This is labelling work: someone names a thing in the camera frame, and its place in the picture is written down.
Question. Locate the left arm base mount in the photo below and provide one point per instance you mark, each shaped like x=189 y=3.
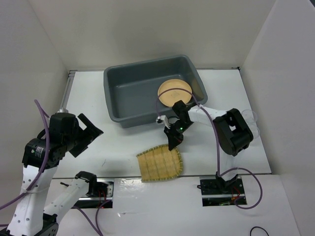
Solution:
x=100 y=195

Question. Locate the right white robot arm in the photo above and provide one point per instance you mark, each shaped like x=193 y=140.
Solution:
x=232 y=136

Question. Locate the woven bamboo tray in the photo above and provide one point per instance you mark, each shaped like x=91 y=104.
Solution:
x=160 y=164

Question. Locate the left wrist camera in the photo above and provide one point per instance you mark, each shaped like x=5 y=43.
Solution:
x=62 y=110

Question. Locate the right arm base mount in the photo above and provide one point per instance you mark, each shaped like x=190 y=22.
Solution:
x=213 y=196

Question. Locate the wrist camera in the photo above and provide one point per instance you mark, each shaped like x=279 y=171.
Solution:
x=62 y=110
x=163 y=120

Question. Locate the clear plastic cup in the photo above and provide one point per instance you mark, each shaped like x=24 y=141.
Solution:
x=249 y=116

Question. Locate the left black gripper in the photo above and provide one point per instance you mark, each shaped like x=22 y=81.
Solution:
x=90 y=132

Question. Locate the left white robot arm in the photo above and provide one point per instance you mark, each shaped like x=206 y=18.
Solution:
x=32 y=217

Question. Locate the grey plastic bin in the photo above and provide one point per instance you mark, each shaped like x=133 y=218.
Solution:
x=131 y=90

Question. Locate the tan wooden plate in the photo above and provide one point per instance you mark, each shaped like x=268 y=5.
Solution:
x=173 y=90

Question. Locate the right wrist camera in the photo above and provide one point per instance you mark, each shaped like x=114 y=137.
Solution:
x=163 y=120

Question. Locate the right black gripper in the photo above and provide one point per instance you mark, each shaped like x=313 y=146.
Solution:
x=174 y=139

